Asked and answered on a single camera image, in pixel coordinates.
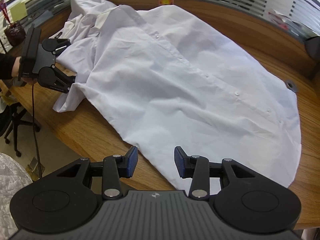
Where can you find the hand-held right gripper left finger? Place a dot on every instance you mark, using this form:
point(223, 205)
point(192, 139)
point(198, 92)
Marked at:
point(131, 161)

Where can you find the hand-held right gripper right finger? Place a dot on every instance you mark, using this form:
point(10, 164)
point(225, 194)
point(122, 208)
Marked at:
point(179, 162)

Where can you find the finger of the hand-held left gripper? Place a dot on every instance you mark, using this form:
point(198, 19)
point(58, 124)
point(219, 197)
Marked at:
point(63, 80)
point(62, 42)

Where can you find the white shirt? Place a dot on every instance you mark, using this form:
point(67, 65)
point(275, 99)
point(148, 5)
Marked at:
point(187, 80)

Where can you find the person's left forearm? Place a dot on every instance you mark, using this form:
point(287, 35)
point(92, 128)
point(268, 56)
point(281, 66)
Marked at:
point(6, 66)

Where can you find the person's left hand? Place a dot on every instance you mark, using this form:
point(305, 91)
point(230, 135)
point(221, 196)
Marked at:
point(17, 67)

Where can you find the dark red carved ornament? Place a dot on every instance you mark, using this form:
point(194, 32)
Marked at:
point(15, 33)

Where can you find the yellow sticky note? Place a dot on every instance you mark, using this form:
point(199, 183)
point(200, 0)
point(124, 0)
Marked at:
point(18, 12)

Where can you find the red ribbon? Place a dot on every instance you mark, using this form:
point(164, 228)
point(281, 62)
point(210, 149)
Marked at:
point(5, 10)

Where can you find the black office chair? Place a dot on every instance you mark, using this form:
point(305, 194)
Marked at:
point(17, 130)

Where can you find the brass floor socket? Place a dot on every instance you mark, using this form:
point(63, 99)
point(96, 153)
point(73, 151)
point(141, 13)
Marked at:
point(35, 167)

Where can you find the red yellow sticker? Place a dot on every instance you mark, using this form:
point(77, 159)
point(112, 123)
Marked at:
point(166, 1)

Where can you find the crinkled grey white cloth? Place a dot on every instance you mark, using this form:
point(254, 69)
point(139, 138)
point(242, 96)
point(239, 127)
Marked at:
point(12, 192)

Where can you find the silver desk grommet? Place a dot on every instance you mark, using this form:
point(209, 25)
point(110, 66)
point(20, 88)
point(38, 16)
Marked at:
point(292, 86)

